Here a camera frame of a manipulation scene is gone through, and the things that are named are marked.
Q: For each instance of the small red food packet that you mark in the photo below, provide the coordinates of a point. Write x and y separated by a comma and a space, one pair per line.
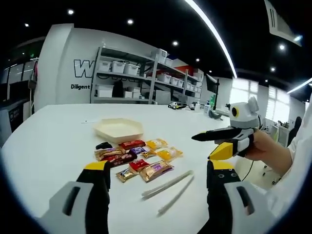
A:
139, 165

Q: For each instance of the gold and red food packet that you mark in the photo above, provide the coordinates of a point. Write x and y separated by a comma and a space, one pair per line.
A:
108, 153

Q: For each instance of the grey metal shelf rack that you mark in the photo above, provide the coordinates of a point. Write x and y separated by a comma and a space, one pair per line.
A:
152, 73

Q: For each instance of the dark grey curved object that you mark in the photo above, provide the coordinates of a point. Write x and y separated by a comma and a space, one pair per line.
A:
215, 115

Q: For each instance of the person's right hand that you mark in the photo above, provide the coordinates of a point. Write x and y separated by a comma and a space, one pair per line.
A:
268, 148

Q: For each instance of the white and yellow device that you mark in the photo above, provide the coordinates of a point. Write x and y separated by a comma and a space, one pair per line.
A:
174, 105

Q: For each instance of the dark red food packet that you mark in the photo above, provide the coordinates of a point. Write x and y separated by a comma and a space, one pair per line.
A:
120, 159

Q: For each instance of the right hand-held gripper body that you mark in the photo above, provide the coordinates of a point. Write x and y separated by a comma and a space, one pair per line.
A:
245, 117

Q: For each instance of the small purple food packet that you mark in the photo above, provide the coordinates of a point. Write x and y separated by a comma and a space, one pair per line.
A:
139, 149

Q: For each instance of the black monitor on stand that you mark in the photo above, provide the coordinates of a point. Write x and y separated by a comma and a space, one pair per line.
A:
211, 84

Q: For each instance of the tiny gold food packet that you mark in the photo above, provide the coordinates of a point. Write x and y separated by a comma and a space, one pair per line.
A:
148, 154

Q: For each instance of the short ceiling light strip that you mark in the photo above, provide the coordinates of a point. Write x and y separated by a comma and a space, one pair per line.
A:
299, 85

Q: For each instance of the large gold food packet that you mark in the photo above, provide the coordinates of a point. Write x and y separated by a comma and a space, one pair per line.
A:
156, 170

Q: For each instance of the small black object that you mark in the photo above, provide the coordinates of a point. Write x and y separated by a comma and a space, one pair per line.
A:
103, 145

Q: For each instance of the cream hexagonal container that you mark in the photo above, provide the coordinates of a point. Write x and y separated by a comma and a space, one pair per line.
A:
117, 129

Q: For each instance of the white pump bottle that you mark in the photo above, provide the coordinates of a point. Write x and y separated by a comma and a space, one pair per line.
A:
207, 109

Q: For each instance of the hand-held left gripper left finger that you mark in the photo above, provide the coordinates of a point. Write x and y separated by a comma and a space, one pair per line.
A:
95, 207

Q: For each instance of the ceiling air vent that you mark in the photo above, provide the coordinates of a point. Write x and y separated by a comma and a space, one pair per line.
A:
280, 22

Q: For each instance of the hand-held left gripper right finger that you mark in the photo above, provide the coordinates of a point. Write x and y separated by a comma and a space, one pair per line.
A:
219, 207

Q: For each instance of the long ceiling light strip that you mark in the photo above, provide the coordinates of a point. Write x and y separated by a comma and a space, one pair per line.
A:
214, 31

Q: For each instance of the row of white storage bins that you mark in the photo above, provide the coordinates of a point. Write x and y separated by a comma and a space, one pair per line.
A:
122, 67

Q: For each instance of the black office chair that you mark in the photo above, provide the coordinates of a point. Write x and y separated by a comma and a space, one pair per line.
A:
295, 129

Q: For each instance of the small gold and blue food packet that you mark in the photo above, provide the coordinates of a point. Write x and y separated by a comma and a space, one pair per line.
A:
125, 174

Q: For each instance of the yellow food packet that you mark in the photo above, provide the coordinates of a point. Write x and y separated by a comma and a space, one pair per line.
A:
169, 153
157, 143

